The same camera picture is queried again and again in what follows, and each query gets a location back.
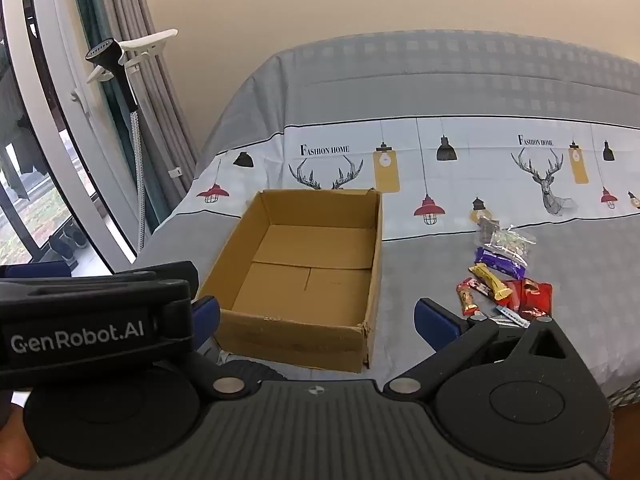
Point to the red and white snack bar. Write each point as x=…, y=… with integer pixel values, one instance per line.
x=475, y=286

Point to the white curtain clip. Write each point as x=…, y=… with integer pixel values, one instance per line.
x=175, y=172

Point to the dark shoe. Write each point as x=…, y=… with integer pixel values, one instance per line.
x=78, y=238
x=61, y=249

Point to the white window frame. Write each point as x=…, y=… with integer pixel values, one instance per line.
x=45, y=110

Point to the red snack packet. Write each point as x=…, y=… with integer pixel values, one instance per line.
x=530, y=297

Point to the clear candy bag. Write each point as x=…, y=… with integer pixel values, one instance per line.
x=512, y=242

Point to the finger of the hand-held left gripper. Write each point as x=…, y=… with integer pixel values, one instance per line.
x=176, y=310

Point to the gold snack bar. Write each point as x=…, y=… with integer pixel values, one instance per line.
x=490, y=281

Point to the dark brown snack packet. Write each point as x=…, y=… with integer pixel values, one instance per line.
x=486, y=230

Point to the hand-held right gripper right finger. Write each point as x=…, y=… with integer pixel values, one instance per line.
x=436, y=322

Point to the black garment steamer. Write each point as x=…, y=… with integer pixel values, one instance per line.
x=112, y=62

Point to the grey curtain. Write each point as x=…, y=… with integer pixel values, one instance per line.
x=150, y=110

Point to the printed grey bed sheet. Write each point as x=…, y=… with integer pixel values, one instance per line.
x=450, y=110

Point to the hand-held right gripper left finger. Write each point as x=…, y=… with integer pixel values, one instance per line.
x=206, y=317

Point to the white and blue sachet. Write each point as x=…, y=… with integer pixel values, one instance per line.
x=509, y=316

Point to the brown cardboard box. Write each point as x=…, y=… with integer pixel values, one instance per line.
x=310, y=280

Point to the small red snack bar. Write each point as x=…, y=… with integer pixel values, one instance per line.
x=468, y=302

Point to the purple chocolate bar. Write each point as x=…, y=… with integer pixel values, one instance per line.
x=500, y=261

